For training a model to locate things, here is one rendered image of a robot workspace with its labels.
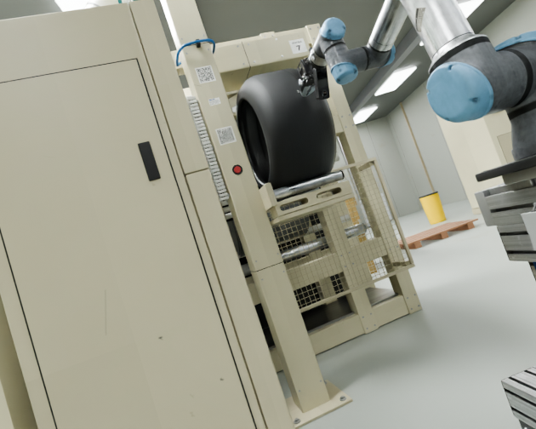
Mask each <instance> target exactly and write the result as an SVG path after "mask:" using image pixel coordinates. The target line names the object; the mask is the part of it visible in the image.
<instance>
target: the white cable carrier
mask: <svg viewBox="0 0 536 429"><path fill-rule="evenodd" d="M187 103H188V106H189V108H190V111H191V115H192V118H193V121H194V124H195V126H196V129H197V133H198V136H199V138H200V141H201V145H202V148H203V151H204V155H205V158H207V159H206V160H207V162H208V167H209V168H210V172H211V175H212V179H213V181H214V185H215V188H216V191H217V192H218V196H219V199H220V202H221V203H222V202H225V201H228V199H229V196H230V195H229V193H227V192H226V189H225V186H224V182H222V181H223V179H221V178H222V176H221V175H220V172H219V171H220V169H219V166H218V164H217V162H216V158H215V155H214V147H213V146H211V144H210V140H209V138H208V134H207V130H206V128H205V127H204V126H205V125H204V123H203V120H202V117H201V113H200V110H199V107H198V100H196V97H195V96H193V97H189V98H187ZM200 120H201V121H200Z"/></svg>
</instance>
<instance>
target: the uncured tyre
mask: <svg viewBox="0 0 536 429"><path fill-rule="evenodd" d="M299 79H300V80H301V81H303V78H302V77H300V75H299V72H298V70H297V69H283V70H279V71H272V72H267V73H263V74H259V75H254V76H252V77H250V78H248V79H247V80H246V81H245V82H244V84H243V85H242V87H241V88H240V90H239V91H238V94H237V104H236V111H237V127H238V129H239V132H240V135H241V137H242V142H243V144H244V147H245V150H246V153H247V155H248V160H249V162H250V165H251V168H252V170H253V172H254V177H255V179H256V182H257V185H258V186H260V188H261V187H262V186H263V185H264V184H267V183H271V186H272V189H273V190H276V189H278V188H281V187H285V186H289V185H292V184H295V183H298V182H301V181H304V180H309V179H312V178H315V177H317V176H321V175H324V174H329V173H331V171H332V169H333V167H334V162H335V158H336V148H337V144H336V132H335V127H334V119H333V115H332V112H331V110H330V107H329V104H328V101H327V99H326V100H317V99H316V91H314V92H312V93H311V94H309V95H308V96H305V97H303V96H302V95H301V94H297V92H296V89H300V87H299Z"/></svg>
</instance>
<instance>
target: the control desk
mask: <svg viewBox="0 0 536 429"><path fill-rule="evenodd" d="M128 4H129V5H128ZM128 4H127V3H118V4H112V5H105V6H99V7H92V8H86V9H74V10H68V11H62V12H55V13H49V14H38V15H31V16H25V17H19V18H13V19H6V20H0V295H1V298H2V302H3V307H4V310H5V313H6V316H7V319H8V323H9V328H10V331H11V335H12V337H13V341H14V346H15V349H16V352H17V356H18V359H19V362H20V367H21V370H22V374H23V376H24V380H25V383H26V388H27V391H28V395H29V398H30V401H31V406H32V409H33V413H34V415H35V419H36V422H37V428H38V429H295V428H294V423H293V421H292V418H291V415H290V413H289V409H288V405H287V402H286V399H285V397H284V394H283V391H282V387H281V384H280V381H279V379H278V376H277V372H276V369H275V366H274V363H273V361H272V358H271V354H270V351H269V348H268V345H267V343H266V340H265V336H264V333H263V330H262V328H261V325H260V322H259V318H258V315H257V312H256V310H255V307H254V303H253V300H252V297H251V294H250V291H249V288H248V284H247V281H246V278H245V276H244V273H243V270H242V266H241V263H240V260H239V258H238V255H237V251H236V248H235V245H234V243H233V240H232V237H231V233H230V230H229V227H228V225H227V222H226V219H225V215H224V212H223V209H222V207H221V204H220V200H219V197H218V194H217V191H216V189H215V186H214V182H213V179H212V175H211V173H210V171H209V170H208V163H207V160H206V158H205V155H204V152H203V149H202V145H201V142H200V139H199V136H198V133H197V129H196V126H195V124H194V121H193V118H192V115H191V111H190V108H189V106H188V103H187V100H186V97H185V93H184V90H183V88H182V85H181V82H180V78H179V75H178V72H177V70H176V67H175V64H174V60H173V57H172V55H171V52H170V49H169V46H168V42H167V39H166V37H165V34H164V31H163V27H162V24H161V21H160V18H159V15H158V12H157V8H156V5H155V3H154V0H138V1H131V2H129V3H128Z"/></svg>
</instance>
